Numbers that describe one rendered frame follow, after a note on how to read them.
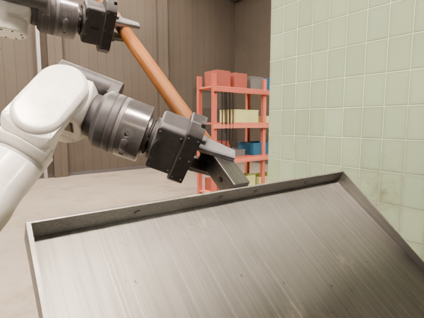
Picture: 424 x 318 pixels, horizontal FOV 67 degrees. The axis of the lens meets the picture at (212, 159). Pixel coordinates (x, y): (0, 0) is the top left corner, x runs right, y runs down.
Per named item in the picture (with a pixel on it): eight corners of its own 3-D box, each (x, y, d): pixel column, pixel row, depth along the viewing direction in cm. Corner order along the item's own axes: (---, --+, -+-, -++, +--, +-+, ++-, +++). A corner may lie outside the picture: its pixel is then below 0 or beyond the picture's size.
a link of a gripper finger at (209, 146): (233, 164, 49) (195, 150, 48) (233, 151, 52) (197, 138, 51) (238, 156, 48) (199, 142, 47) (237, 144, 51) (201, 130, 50)
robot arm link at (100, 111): (110, 136, 42) (21, 104, 40) (108, 165, 52) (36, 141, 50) (138, 72, 47) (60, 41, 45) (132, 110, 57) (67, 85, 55)
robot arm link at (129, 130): (176, 199, 50) (101, 173, 48) (184, 161, 58) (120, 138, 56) (206, 137, 43) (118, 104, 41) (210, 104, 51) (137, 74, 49)
